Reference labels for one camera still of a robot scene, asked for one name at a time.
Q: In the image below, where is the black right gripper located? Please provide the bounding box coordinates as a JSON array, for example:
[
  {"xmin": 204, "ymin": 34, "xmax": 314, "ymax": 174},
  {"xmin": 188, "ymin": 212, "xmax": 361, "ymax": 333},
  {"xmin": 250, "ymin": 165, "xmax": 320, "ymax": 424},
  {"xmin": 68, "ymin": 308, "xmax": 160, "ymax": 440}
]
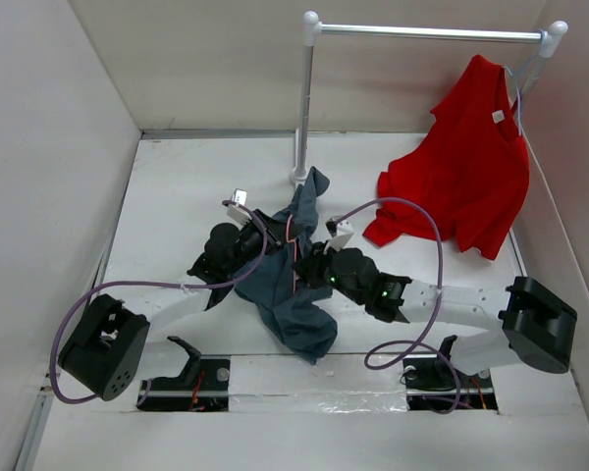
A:
[{"xmin": 292, "ymin": 238, "xmax": 366, "ymax": 306}]

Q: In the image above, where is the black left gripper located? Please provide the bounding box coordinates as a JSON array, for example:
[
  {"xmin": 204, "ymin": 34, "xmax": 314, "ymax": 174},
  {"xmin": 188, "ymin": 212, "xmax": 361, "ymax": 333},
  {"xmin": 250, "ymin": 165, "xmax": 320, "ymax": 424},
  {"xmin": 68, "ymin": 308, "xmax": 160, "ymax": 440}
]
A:
[{"xmin": 225, "ymin": 210, "xmax": 301, "ymax": 277}]

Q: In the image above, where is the pink wire hanger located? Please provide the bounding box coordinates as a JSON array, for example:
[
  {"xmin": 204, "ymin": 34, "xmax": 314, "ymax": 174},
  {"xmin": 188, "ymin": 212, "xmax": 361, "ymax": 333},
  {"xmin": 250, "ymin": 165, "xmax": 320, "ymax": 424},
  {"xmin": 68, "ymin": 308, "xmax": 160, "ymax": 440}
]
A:
[{"xmin": 286, "ymin": 213, "xmax": 305, "ymax": 295}]

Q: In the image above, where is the blue-grey t shirt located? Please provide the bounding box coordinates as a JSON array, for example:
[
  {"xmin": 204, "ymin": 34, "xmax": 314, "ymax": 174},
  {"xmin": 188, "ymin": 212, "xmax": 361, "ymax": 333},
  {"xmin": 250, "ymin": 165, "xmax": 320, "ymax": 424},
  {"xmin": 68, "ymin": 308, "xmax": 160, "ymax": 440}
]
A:
[{"xmin": 235, "ymin": 168, "xmax": 338, "ymax": 365}]

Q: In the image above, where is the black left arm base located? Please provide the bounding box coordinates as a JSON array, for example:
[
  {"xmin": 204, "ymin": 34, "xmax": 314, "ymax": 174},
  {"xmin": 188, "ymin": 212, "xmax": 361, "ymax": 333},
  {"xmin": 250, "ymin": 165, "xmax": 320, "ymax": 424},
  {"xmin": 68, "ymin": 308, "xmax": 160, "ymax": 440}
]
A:
[{"xmin": 135, "ymin": 336, "xmax": 231, "ymax": 413}]

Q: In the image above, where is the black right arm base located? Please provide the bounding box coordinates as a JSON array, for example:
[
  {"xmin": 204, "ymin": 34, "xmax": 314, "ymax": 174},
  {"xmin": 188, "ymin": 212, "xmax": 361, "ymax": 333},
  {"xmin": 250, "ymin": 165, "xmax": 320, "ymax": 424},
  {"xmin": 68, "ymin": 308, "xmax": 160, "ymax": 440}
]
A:
[{"xmin": 401, "ymin": 354, "xmax": 498, "ymax": 414}]

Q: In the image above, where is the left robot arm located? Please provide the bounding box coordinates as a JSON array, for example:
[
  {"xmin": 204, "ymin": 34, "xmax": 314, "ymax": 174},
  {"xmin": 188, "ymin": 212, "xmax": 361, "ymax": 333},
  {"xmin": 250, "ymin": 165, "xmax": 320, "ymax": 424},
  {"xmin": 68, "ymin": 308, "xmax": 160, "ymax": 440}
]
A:
[{"xmin": 49, "ymin": 201, "xmax": 289, "ymax": 404}]

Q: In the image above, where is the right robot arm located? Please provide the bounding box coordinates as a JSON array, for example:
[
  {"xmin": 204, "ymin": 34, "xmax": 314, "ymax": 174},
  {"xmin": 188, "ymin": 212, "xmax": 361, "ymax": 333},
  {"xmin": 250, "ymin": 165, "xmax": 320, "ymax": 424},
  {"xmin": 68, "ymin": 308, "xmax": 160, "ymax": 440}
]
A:
[{"xmin": 294, "ymin": 242, "xmax": 577, "ymax": 386}]

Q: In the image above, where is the red t shirt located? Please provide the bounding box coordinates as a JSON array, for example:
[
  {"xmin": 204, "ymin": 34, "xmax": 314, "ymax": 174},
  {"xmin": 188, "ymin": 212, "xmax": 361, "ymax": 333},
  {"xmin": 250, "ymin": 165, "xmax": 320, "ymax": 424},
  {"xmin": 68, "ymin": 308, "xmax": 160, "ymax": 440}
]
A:
[{"xmin": 363, "ymin": 55, "xmax": 530, "ymax": 260}]

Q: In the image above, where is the white clothes rack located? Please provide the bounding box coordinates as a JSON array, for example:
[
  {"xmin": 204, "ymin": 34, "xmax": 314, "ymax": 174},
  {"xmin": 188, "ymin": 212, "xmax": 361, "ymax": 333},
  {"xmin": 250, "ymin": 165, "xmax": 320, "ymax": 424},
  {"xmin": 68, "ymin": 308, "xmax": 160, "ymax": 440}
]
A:
[{"xmin": 290, "ymin": 11, "xmax": 568, "ymax": 185}]

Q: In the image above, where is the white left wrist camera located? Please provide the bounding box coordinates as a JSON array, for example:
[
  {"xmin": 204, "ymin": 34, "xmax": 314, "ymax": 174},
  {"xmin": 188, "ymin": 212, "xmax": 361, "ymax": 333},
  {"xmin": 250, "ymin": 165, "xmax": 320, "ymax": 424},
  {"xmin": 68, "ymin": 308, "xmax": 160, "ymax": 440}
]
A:
[{"xmin": 224, "ymin": 188, "xmax": 250, "ymax": 226}]

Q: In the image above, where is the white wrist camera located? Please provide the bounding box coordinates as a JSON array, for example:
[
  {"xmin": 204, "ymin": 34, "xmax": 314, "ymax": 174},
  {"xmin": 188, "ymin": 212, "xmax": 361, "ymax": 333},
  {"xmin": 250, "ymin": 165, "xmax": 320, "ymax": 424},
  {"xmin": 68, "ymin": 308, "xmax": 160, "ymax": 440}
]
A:
[
  {"xmin": 324, "ymin": 216, "xmax": 354, "ymax": 254},
  {"xmin": 224, "ymin": 188, "xmax": 250, "ymax": 226}
]

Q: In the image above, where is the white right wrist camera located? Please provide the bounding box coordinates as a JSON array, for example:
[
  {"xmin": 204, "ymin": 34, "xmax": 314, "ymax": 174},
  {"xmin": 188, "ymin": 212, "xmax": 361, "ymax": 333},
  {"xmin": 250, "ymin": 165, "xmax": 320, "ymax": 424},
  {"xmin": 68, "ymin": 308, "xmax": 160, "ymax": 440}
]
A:
[{"xmin": 324, "ymin": 216, "xmax": 354, "ymax": 254}]

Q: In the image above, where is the light blue wire hanger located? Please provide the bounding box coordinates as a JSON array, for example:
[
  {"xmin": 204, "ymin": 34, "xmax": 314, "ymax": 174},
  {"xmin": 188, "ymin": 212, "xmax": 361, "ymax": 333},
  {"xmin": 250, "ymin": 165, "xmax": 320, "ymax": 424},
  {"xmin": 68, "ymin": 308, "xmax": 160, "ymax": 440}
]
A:
[{"xmin": 503, "ymin": 28, "xmax": 548, "ymax": 135}]

